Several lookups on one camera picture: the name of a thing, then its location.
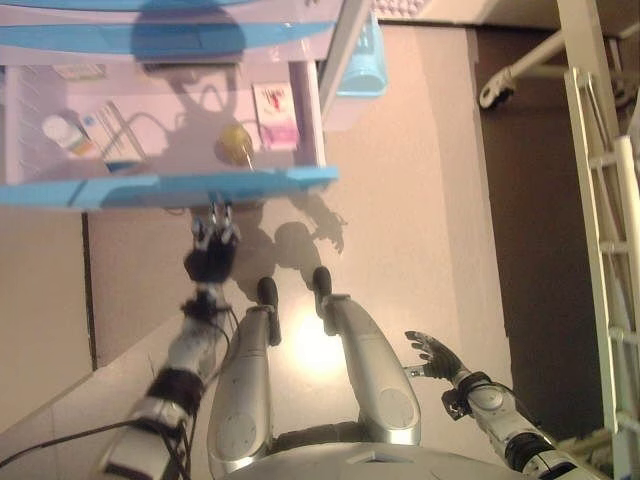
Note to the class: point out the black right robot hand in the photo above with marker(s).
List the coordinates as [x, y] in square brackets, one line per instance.
[442, 362]

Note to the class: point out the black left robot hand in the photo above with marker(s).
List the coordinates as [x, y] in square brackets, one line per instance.
[212, 255]

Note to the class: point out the blue front cart drawer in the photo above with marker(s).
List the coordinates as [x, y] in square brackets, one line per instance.
[210, 4]
[165, 42]
[190, 186]

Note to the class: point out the yellow medicine bottle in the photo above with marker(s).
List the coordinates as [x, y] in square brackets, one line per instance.
[234, 144]

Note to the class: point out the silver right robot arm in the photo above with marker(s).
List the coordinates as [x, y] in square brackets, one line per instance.
[505, 420]

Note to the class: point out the pink white medicine box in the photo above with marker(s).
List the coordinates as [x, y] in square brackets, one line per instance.
[274, 115]

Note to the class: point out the silver right robot leg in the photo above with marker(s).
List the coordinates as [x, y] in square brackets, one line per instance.
[370, 370]

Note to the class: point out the silver robot leg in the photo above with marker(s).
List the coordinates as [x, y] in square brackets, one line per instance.
[370, 370]
[245, 380]

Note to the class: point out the grey robot torso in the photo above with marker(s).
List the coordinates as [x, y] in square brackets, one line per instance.
[400, 460]

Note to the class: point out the silver left robot leg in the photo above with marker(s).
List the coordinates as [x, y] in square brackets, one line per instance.
[245, 380]

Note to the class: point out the green white flat box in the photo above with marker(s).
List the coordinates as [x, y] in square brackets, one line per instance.
[117, 132]

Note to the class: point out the translucent white waste bin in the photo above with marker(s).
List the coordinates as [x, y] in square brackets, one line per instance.
[345, 112]

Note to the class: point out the white round pill bottle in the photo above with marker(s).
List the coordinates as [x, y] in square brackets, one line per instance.
[59, 129]

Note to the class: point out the small white green box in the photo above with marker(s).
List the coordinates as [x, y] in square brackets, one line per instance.
[82, 71]

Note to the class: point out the light blue waste bin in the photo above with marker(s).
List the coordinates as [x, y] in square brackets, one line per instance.
[365, 65]

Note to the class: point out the bed caster wheel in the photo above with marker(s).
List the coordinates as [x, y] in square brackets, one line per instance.
[495, 87]

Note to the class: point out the white hospital bed frame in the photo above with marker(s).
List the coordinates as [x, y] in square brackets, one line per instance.
[595, 200]

